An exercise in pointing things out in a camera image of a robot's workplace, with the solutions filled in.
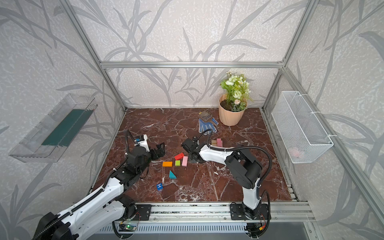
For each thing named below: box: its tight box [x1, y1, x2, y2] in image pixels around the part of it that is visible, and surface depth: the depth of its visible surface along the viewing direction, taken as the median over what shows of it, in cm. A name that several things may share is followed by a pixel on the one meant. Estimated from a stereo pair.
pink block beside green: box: [182, 156, 188, 167], surface depth 93 cm
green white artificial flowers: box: [220, 71, 253, 112], surface depth 97 cm
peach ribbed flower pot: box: [218, 93, 248, 127], surface depth 101 cm
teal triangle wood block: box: [169, 170, 177, 179], surface depth 86 cm
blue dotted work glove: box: [198, 117, 219, 136], surface depth 111 cm
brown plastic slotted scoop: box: [197, 110, 214, 123], surface depth 114 cm
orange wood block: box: [162, 161, 173, 167], surface depth 91 cm
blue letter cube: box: [157, 182, 164, 191], surface depth 83 cm
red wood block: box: [174, 152, 185, 161], surface depth 95 cm
